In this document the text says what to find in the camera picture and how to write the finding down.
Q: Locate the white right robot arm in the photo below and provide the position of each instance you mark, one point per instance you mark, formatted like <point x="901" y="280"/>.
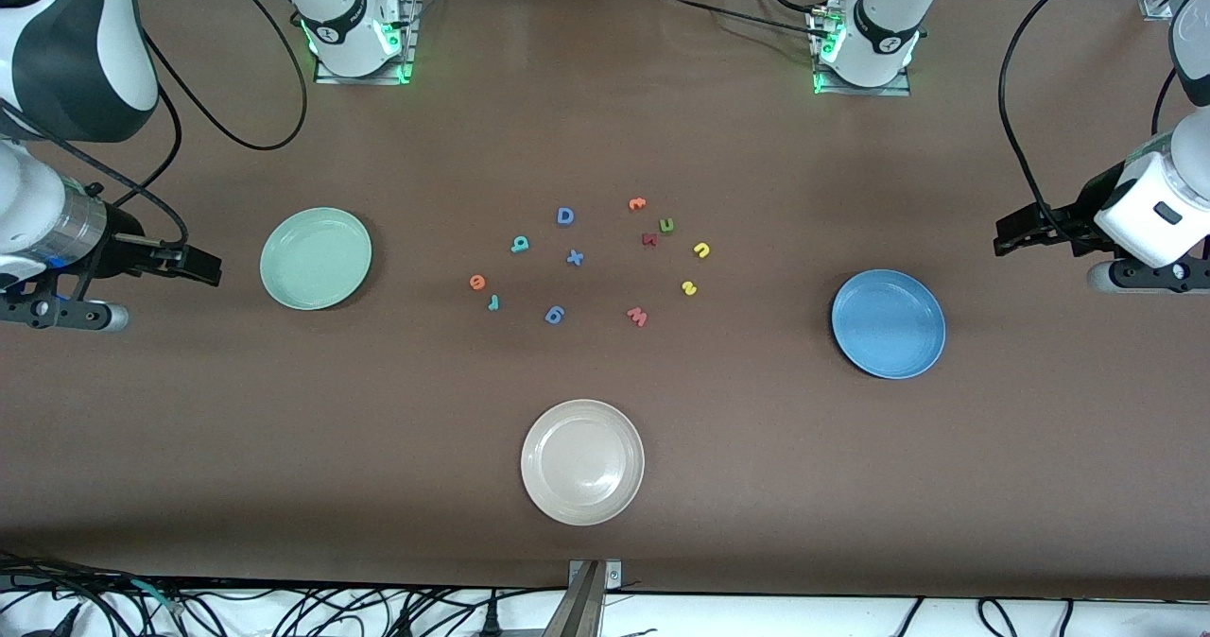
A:
<point x="76" y="51"/>

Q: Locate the blue foam letter D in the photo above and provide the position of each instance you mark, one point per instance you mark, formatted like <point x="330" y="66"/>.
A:
<point x="561" y="215"/>

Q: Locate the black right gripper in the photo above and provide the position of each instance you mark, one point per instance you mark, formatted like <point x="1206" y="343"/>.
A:
<point x="125" y="249"/>

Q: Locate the blue plate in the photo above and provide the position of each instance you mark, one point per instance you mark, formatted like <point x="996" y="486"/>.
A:
<point x="889" y="324"/>

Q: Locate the pale green plate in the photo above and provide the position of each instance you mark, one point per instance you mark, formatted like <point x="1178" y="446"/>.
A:
<point x="316" y="259"/>

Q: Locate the pink foam letter w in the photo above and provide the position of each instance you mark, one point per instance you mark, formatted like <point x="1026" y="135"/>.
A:
<point x="637" y="317"/>

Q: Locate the beige plate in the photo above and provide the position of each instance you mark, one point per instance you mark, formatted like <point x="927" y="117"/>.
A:
<point x="582" y="462"/>

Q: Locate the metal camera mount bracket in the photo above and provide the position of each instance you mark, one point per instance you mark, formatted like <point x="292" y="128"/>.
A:
<point x="581" y="609"/>

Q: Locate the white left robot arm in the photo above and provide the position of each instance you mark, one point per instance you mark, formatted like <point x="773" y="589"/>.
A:
<point x="884" y="32"/>

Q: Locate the black power plug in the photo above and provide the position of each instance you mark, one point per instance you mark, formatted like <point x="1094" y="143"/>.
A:
<point x="492" y="623"/>

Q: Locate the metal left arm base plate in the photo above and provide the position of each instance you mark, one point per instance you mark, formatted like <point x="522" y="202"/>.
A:
<point x="898" y="92"/>

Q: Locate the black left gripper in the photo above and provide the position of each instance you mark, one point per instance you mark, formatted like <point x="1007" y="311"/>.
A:
<point x="1083" y="213"/>

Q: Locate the blue foam number 6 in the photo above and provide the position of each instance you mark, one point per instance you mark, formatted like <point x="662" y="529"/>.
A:
<point x="555" y="316"/>

